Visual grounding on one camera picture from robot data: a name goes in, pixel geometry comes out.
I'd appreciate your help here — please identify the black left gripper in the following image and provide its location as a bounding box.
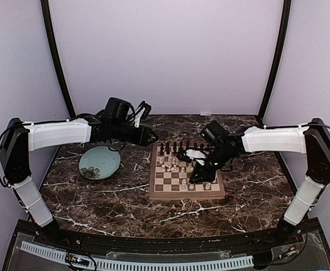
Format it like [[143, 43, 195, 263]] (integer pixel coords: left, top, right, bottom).
[[111, 120, 158, 146]]

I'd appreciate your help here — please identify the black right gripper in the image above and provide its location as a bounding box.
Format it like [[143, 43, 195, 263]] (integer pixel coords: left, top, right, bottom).
[[189, 144, 235, 183]]

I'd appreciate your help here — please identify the white chess king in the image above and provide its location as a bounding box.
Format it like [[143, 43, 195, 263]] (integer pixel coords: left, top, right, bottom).
[[180, 179, 188, 191]]

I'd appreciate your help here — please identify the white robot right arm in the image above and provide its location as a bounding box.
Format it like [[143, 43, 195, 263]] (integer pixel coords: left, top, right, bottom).
[[179, 118, 330, 245]]

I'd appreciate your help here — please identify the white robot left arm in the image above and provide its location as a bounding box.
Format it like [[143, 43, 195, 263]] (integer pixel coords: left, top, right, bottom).
[[0, 111, 159, 246]]

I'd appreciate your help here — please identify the wooden chess board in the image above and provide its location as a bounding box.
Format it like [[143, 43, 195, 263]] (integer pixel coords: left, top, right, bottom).
[[149, 143, 225, 200]]

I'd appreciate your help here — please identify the teal ceramic flower plate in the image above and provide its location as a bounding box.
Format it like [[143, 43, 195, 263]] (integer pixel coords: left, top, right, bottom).
[[79, 146, 121, 180]]

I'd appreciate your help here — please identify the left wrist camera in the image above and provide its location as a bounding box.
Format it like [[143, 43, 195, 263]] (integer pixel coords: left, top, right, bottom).
[[132, 100, 152, 128]]

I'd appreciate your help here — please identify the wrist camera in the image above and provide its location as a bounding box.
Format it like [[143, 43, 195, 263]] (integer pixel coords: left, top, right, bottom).
[[176, 148, 206, 165], [132, 100, 152, 128]]

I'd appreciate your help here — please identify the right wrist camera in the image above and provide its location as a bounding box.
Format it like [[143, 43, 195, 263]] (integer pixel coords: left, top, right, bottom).
[[176, 148, 206, 165]]

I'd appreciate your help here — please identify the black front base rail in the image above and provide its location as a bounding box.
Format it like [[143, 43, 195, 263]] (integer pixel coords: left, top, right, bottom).
[[12, 218, 324, 259]]

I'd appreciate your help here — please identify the white cable duct strip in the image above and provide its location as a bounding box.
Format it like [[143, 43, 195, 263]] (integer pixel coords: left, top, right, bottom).
[[20, 241, 254, 270]]

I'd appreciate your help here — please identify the black left frame post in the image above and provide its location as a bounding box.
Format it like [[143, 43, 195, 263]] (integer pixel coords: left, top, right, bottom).
[[40, 0, 76, 117]]

